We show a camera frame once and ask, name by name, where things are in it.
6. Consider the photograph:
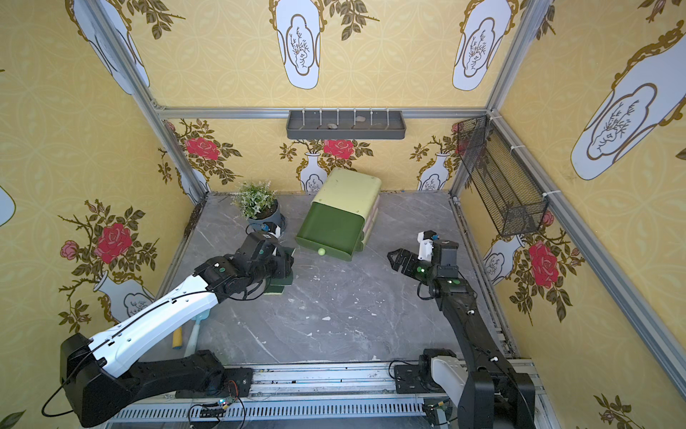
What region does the green top drawer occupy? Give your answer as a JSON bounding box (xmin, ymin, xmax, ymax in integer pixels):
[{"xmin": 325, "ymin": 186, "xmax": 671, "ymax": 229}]
[{"xmin": 296, "ymin": 202, "xmax": 371, "ymax": 262}]

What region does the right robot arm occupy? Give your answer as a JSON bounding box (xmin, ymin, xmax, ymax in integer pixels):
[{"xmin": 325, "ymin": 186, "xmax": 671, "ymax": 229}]
[{"xmin": 387, "ymin": 241, "xmax": 536, "ymax": 428}]

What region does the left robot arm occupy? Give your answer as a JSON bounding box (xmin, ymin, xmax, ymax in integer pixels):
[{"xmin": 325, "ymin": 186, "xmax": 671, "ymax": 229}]
[{"xmin": 59, "ymin": 232, "xmax": 294, "ymax": 428}]

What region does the green drawer cabinet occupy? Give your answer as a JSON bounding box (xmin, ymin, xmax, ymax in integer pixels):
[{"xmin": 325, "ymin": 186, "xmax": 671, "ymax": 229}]
[{"xmin": 314, "ymin": 168, "xmax": 382, "ymax": 251}]

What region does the potted green plant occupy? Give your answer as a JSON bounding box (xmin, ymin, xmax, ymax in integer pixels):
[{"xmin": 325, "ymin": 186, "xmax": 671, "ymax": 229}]
[{"xmin": 233, "ymin": 182, "xmax": 286, "ymax": 234}]

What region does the light blue toy rake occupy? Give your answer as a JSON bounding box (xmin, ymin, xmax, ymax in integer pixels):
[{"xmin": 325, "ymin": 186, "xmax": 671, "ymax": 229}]
[{"xmin": 184, "ymin": 309, "xmax": 210, "ymax": 358}]

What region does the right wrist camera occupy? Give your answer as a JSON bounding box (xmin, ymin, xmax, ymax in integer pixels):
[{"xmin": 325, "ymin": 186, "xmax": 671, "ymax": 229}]
[{"xmin": 417, "ymin": 230, "xmax": 439, "ymax": 262}]

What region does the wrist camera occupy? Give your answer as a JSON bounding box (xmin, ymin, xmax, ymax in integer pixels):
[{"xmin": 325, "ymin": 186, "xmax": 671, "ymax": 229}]
[
  {"xmin": 417, "ymin": 230, "xmax": 439, "ymax": 262},
  {"xmin": 260, "ymin": 222, "xmax": 282, "ymax": 239}
]

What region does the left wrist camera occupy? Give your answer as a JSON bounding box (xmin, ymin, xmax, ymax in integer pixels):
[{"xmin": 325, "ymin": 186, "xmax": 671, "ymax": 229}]
[{"xmin": 260, "ymin": 222, "xmax": 282, "ymax": 239}]

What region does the black wire mesh basket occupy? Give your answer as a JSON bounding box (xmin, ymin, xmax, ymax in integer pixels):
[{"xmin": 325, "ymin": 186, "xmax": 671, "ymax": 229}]
[{"xmin": 457, "ymin": 116, "xmax": 548, "ymax": 237}]

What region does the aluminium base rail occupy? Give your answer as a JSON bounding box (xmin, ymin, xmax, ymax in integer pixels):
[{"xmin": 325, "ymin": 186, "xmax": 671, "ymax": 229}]
[{"xmin": 103, "ymin": 361, "xmax": 457, "ymax": 428}]

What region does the grey wall shelf tray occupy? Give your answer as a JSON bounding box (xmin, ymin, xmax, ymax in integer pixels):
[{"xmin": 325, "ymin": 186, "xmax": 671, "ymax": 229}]
[{"xmin": 286, "ymin": 108, "xmax": 407, "ymax": 140}]

